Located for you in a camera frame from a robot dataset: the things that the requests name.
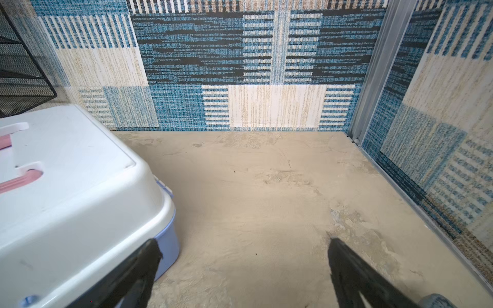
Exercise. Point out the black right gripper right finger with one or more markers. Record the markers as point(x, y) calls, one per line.
point(356, 282)

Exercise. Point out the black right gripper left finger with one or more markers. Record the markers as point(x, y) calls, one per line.
point(129, 284)

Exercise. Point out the blue white plastic toolbox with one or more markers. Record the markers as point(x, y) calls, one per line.
point(75, 203)

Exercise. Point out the black mesh shelf rack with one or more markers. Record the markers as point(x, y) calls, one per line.
point(24, 85)

